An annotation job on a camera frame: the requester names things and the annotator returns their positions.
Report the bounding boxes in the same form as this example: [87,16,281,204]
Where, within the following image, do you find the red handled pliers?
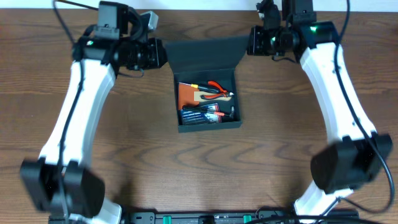
[198,81,234,100]

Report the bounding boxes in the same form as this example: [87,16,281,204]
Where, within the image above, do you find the dark green lidded box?
[165,35,249,133]

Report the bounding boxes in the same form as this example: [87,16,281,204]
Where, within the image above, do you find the orange scraper wooden handle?
[178,83,232,110]

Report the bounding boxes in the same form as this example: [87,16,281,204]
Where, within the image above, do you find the black yellow screwdriver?
[180,82,221,94]

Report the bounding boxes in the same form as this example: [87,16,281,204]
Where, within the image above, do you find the small claw hammer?
[182,105,236,121]

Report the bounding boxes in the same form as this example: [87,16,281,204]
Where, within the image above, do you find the blue precision screwdriver set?
[180,110,221,125]

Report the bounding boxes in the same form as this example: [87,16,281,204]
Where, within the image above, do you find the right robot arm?
[247,21,392,216]

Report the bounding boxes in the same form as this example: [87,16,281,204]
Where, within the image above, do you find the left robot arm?
[20,35,167,223]

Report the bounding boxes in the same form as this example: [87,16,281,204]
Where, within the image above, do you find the left black cable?
[51,0,100,224]

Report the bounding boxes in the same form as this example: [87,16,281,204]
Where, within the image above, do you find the black cable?
[51,0,100,224]
[292,0,396,218]

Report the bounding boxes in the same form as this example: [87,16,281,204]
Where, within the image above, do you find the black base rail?
[121,210,360,224]

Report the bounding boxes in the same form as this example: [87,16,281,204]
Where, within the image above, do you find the right black cable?
[292,0,396,218]

